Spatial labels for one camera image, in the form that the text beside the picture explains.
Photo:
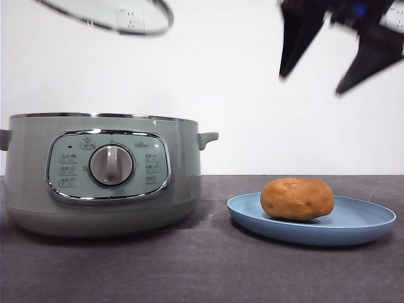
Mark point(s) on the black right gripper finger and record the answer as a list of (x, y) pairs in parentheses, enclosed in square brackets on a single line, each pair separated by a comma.
[(298, 34), (369, 60)]

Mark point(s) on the glass lid with green knob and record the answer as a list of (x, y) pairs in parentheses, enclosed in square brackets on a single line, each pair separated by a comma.
[(158, 26)]

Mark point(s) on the brown potato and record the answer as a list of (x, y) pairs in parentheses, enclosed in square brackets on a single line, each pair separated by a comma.
[(296, 199)]

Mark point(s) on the blue round plate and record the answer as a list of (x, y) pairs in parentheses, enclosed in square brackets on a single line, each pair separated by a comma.
[(347, 227)]

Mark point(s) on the pale green electric steamer pot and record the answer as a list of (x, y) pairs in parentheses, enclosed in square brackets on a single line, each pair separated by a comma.
[(180, 176)]

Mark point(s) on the white wall socket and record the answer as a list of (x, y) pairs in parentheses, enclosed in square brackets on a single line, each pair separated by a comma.
[(131, 19), (396, 22)]

